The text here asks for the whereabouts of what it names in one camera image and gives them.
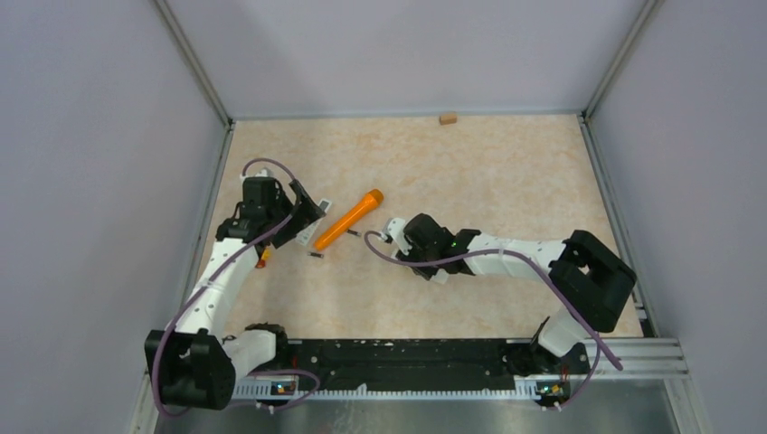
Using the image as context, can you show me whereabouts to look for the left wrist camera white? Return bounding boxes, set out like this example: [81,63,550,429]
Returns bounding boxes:
[239,167,274,182]

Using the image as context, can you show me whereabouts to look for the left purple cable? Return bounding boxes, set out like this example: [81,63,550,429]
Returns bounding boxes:
[149,157,322,419]

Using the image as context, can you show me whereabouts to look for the small brown wooden block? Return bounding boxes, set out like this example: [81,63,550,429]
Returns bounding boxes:
[439,112,458,126]

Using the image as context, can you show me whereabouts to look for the yellow red toy truck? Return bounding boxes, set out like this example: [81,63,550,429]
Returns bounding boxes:
[255,247,271,269]

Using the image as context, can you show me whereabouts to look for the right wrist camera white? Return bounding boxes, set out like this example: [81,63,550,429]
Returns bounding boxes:
[381,218,412,254]

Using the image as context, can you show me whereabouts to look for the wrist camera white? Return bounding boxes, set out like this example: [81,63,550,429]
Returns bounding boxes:
[239,167,274,182]
[381,218,412,254]

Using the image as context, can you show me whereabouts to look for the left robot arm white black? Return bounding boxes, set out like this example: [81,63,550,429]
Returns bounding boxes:
[145,174,326,410]

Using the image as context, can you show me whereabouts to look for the small white remote control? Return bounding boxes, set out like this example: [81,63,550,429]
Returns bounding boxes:
[295,198,333,246]

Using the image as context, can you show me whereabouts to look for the white slotted cable duct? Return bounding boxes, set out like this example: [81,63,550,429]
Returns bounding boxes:
[232,375,569,402]

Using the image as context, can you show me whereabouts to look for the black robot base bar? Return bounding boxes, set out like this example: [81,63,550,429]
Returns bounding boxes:
[261,338,591,392]

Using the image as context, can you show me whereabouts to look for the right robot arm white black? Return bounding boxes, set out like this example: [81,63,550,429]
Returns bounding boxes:
[384,213,638,373]

